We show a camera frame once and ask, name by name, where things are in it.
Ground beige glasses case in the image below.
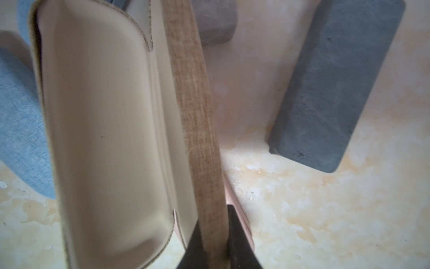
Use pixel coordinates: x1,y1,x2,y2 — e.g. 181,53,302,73
28,0,231,269

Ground teal-lined glasses case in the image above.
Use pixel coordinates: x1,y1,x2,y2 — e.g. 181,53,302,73
191,0,238,46

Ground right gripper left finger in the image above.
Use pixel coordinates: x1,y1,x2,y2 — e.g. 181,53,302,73
177,222,208,269

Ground blue case with pink glasses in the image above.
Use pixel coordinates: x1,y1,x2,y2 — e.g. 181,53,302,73
0,0,57,200

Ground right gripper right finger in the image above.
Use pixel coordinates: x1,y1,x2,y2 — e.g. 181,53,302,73
227,205,262,269

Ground small pink glasses case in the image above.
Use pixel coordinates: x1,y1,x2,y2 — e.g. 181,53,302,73
174,173,255,252

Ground teal grey case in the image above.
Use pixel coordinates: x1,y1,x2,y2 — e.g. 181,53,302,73
267,1,406,173

